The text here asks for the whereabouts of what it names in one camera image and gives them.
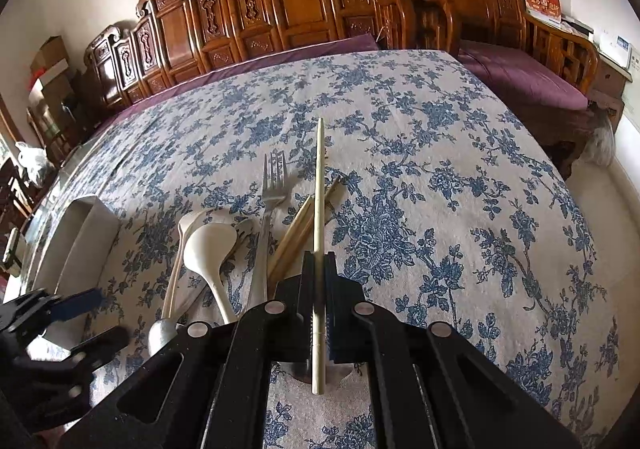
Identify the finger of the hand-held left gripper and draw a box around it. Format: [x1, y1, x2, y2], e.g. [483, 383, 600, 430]
[0, 288, 107, 334]
[22, 325, 132, 397]

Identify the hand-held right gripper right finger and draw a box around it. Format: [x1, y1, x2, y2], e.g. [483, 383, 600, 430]
[324, 251, 583, 449]

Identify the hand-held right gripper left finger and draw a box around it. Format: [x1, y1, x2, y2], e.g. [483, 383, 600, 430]
[57, 251, 318, 449]

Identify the metal spoon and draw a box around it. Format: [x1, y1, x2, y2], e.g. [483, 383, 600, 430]
[147, 316, 184, 358]

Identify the white rectangular tray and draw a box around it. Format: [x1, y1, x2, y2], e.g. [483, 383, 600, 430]
[22, 196, 124, 361]

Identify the brown wooden chopstick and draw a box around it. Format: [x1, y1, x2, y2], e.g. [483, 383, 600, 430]
[267, 194, 315, 282]
[280, 174, 343, 280]

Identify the white plastic rice spoon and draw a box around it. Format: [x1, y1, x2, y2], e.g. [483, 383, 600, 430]
[182, 222, 239, 326]

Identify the cream chopstick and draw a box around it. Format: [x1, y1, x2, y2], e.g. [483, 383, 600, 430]
[311, 118, 329, 396]

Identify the metal fork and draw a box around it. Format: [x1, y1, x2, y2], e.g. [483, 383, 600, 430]
[245, 150, 290, 317]

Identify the white soup spoon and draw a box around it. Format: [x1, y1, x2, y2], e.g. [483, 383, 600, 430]
[162, 209, 216, 321]

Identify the small cream box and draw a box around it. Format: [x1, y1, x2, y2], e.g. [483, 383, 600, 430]
[0, 228, 24, 276]

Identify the dark wooden chair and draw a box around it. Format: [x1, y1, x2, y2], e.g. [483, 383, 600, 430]
[0, 154, 37, 232]

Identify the white plastic bag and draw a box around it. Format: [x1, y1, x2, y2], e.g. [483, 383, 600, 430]
[15, 142, 52, 186]

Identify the blue floral tablecloth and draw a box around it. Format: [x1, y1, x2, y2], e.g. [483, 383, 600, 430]
[20, 49, 623, 449]

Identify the stack of cardboard boxes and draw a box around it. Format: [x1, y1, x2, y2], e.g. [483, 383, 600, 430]
[27, 36, 83, 130]

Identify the purple bench cushion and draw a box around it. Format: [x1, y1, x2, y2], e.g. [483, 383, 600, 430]
[85, 33, 381, 140]

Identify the purple armchair cushion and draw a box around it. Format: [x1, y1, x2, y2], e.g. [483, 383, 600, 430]
[457, 40, 591, 112]

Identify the grey fluffy duster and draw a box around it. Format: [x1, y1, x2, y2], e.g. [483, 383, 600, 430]
[582, 106, 619, 168]

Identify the red desk calendar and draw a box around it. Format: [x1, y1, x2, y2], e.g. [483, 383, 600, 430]
[522, 0, 564, 27]

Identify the white carton box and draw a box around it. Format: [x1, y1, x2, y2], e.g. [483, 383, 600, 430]
[597, 29, 634, 71]

